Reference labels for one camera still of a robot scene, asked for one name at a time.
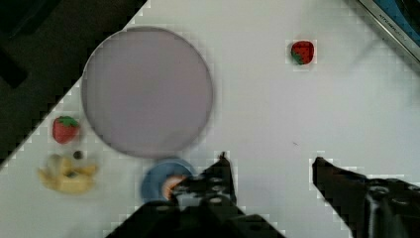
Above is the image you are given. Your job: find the red felt strawberry right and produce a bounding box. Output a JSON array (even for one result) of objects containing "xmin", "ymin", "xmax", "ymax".
[{"xmin": 290, "ymin": 41, "xmax": 315, "ymax": 64}]

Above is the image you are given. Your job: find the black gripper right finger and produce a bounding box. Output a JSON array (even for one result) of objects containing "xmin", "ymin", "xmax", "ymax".
[{"xmin": 312, "ymin": 157, "xmax": 420, "ymax": 238}]

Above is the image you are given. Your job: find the red felt strawberry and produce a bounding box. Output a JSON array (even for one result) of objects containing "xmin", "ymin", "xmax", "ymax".
[
  {"xmin": 52, "ymin": 116, "xmax": 80, "ymax": 144},
  {"xmin": 290, "ymin": 41, "xmax": 315, "ymax": 64}
]

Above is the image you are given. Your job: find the small blue bowl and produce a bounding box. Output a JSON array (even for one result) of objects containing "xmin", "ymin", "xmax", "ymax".
[{"xmin": 140, "ymin": 158, "xmax": 195, "ymax": 203}]

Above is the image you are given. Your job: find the red felt strawberry left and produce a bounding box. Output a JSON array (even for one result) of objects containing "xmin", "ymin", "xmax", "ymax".
[{"xmin": 52, "ymin": 116, "xmax": 80, "ymax": 144}]

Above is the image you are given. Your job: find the orange felt shrimp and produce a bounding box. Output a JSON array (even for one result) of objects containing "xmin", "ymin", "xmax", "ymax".
[{"xmin": 161, "ymin": 175, "xmax": 186, "ymax": 200}]

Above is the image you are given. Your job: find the yellow peeled felt banana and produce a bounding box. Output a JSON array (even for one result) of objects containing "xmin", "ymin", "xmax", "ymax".
[{"xmin": 38, "ymin": 155, "xmax": 97, "ymax": 194}]

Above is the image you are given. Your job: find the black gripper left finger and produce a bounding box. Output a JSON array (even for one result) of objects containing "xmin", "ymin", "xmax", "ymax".
[{"xmin": 105, "ymin": 153, "xmax": 285, "ymax": 238}]

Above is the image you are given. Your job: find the grey round plate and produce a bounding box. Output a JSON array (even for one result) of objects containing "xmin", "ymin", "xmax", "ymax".
[{"xmin": 81, "ymin": 27, "xmax": 214, "ymax": 158}]

